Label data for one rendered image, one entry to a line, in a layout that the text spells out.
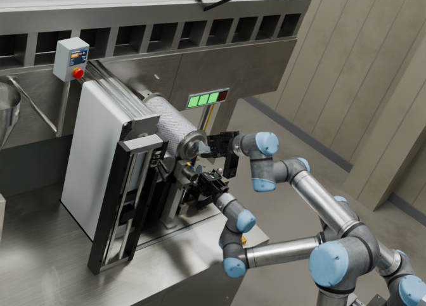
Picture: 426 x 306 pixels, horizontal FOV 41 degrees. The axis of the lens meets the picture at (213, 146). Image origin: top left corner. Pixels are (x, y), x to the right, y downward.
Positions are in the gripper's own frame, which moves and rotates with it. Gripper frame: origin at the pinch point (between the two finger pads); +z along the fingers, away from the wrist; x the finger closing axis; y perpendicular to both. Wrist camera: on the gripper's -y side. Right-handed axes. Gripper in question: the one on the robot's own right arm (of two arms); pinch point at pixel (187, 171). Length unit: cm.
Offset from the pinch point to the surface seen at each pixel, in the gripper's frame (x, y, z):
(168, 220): 10.3, -16.2, -7.2
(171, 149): 12.2, 13.4, 0.9
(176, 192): 11.2, -1.5, -7.1
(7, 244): 68, -19, 9
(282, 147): -215, -109, 88
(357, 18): -244, 6, 91
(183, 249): 12.3, -19.0, -20.2
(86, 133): 41.3, 18.3, 13.8
